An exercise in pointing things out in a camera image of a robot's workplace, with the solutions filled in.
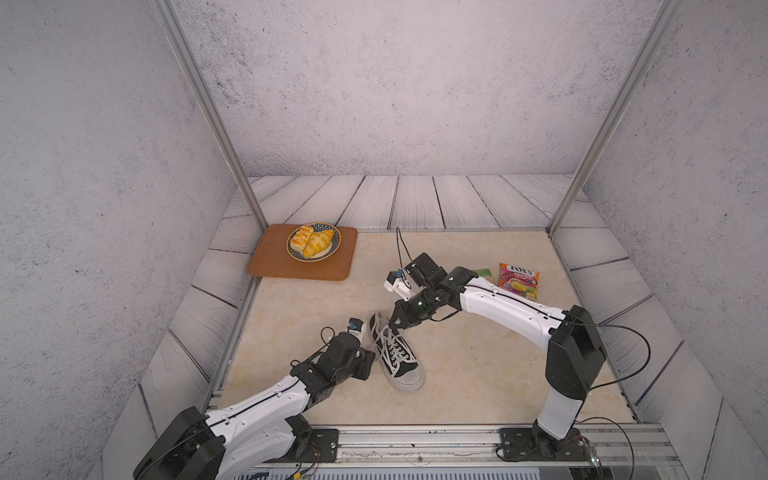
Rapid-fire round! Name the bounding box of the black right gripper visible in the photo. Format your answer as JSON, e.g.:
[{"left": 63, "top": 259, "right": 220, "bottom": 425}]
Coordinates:
[{"left": 384, "top": 286, "right": 439, "bottom": 328}]

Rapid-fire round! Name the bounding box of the aluminium front rail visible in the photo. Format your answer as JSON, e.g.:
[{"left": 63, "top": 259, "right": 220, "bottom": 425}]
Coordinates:
[{"left": 157, "top": 423, "right": 685, "bottom": 480}]

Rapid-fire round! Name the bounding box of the left aluminium corner post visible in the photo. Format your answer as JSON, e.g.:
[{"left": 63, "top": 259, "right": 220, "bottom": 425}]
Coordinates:
[{"left": 150, "top": 0, "right": 268, "bottom": 231}]

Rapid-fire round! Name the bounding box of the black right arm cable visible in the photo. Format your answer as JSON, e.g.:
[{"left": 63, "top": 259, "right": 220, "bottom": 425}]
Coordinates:
[{"left": 563, "top": 320, "right": 653, "bottom": 480}]

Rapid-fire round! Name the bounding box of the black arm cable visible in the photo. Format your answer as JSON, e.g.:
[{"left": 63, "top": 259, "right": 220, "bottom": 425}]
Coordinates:
[
  {"left": 251, "top": 440, "right": 322, "bottom": 480},
  {"left": 563, "top": 320, "right": 653, "bottom": 480}
]

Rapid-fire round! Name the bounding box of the aluminium corner post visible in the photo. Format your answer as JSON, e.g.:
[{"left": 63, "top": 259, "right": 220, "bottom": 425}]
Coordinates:
[
  {"left": 546, "top": 0, "right": 684, "bottom": 239},
  {"left": 150, "top": 0, "right": 268, "bottom": 231}
]

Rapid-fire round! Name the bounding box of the pink Fox's candy bag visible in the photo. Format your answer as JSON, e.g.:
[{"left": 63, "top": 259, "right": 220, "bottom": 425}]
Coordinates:
[{"left": 499, "top": 263, "right": 540, "bottom": 300}]

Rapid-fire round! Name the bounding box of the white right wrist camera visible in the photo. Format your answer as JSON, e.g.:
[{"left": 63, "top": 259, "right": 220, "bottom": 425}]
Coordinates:
[{"left": 384, "top": 269, "right": 414, "bottom": 301}]

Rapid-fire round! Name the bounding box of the right aluminium corner post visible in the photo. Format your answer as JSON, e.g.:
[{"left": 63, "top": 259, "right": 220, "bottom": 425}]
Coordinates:
[{"left": 546, "top": 0, "right": 684, "bottom": 239}]

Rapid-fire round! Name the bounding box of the left bread pastry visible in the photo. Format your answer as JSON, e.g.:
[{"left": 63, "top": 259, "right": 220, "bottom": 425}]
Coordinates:
[{"left": 288, "top": 225, "right": 314, "bottom": 253}]

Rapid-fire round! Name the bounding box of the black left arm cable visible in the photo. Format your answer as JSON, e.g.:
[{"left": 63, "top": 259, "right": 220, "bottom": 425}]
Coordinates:
[{"left": 251, "top": 440, "right": 322, "bottom": 480}]

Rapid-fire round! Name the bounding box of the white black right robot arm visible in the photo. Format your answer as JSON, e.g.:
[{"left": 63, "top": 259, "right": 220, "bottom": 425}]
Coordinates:
[{"left": 384, "top": 253, "right": 606, "bottom": 445}]

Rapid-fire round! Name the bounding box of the green snack packet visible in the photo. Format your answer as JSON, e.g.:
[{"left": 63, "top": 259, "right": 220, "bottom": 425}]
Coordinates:
[{"left": 475, "top": 269, "right": 494, "bottom": 284}]

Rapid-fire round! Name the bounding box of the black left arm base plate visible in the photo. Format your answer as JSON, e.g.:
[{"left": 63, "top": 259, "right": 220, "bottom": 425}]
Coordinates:
[{"left": 271, "top": 428, "right": 339, "bottom": 464}]

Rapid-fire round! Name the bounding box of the brown leather mat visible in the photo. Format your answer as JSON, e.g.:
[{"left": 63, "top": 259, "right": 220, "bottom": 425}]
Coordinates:
[{"left": 247, "top": 224, "right": 358, "bottom": 281}]

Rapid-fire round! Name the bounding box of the bread pastry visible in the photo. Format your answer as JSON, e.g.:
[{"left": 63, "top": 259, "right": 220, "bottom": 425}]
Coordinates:
[
  {"left": 288, "top": 225, "right": 314, "bottom": 253},
  {"left": 302, "top": 229, "right": 335, "bottom": 259}
]

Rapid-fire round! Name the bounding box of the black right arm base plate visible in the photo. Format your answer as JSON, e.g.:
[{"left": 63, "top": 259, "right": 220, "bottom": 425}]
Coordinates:
[{"left": 496, "top": 425, "right": 592, "bottom": 463}]

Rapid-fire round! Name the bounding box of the black white canvas sneaker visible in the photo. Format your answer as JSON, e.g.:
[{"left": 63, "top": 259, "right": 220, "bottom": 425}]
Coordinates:
[{"left": 368, "top": 311, "right": 426, "bottom": 394}]

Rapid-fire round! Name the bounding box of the yellow rimmed plate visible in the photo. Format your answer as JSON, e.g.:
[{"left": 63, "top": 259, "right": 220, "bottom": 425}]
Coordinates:
[{"left": 286, "top": 222, "right": 342, "bottom": 263}]

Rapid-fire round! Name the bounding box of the right bread pastry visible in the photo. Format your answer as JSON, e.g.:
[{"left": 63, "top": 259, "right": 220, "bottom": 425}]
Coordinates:
[{"left": 302, "top": 229, "right": 335, "bottom": 259}]

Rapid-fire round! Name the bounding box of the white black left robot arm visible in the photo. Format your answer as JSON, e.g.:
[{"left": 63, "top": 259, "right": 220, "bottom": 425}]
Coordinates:
[{"left": 133, "top": 332, "right": 375, "bottom": 479}]

